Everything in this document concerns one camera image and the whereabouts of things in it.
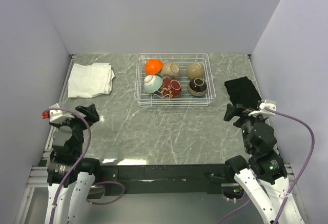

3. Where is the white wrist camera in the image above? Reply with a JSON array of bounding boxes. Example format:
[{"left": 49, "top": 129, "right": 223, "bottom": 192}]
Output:
[
  {"left": 42, "top": 103, "right": 74, "bottom": 124},
  {"left": 249, "top": 99, "right": 276, "bottom": 118}
]

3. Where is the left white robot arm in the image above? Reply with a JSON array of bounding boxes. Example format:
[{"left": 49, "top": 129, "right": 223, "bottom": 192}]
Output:
[{"left": 42, "top": 104, "right": 103, "bottom": 223}]

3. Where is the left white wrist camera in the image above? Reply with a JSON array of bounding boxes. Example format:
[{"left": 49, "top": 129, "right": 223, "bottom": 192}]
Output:
[{"left": 42, "top": 103, "right": 74, "bottom": 124}]

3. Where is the aluminium frame rail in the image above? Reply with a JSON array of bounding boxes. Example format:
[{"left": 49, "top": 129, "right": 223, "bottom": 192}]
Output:
[{"left": 14, "top": 54, "right": 76, "bottom": 223}]

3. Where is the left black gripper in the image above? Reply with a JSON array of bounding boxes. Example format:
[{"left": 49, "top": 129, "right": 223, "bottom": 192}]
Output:
[{"left": 49, "top": 103, "right": 98, "bottom": 156}]

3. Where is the white folded cloth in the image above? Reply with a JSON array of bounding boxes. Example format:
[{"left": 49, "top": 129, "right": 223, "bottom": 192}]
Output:
[{"left": 68, "top": 63, "right": 115, "bottom": 98}]

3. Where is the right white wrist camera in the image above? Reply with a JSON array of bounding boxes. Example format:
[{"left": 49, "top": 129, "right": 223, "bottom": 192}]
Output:
[{"left": 249, "top": 99, "right": 276, "bottom": 118}]

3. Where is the white wire dish rack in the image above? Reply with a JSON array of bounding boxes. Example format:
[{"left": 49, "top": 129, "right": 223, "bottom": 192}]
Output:
[{"left": 134, "top": 53, "right": 216, "bottom": 107}]

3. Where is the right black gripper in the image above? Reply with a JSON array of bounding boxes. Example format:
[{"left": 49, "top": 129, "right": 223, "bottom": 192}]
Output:
[{"left": 222, "top": 102, "right": 266, "bottom": 152}]

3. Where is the beige floral bowl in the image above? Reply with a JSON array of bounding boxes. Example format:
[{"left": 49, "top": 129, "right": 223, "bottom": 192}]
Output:
[{"left": 160, "top": 63, "right": 180, "bottom": 80}]

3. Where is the plain beige bowl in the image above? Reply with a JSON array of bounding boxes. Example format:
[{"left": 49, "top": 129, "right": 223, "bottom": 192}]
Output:
[{"left": 186, "top": 62, "right": 205, "bottom": 79}]

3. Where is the black folded cloth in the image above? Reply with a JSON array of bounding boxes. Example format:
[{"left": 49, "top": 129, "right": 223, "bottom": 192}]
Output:
[{"left": 224, "top": 76, "right": 262, "bottom": 110}]

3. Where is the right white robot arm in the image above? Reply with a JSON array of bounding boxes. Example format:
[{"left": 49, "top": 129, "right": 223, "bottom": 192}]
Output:
[{"left": 223, "top": 103, "right": 304, "bottom": 223}]

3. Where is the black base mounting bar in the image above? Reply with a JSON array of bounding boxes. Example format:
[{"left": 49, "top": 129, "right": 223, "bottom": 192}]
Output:
[{"left": 101, "top": 164, "right": 240, "bottom": 194}]

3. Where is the red floral bowl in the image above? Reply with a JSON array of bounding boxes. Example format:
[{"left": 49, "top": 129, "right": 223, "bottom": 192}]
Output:
[{"left": 160, "top": 79, "right": 182, "bottom": 99}]

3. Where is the black patterned bowl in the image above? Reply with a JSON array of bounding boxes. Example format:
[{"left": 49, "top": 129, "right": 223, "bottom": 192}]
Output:
[{"left": 187, "top": 77, "right": 207, "bottom": 97}]

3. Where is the light blue ribbed bowl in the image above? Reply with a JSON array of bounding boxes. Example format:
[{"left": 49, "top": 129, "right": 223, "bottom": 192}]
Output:
[{"left": 144, "top": 75, "right": 163, "bottom": 94}]

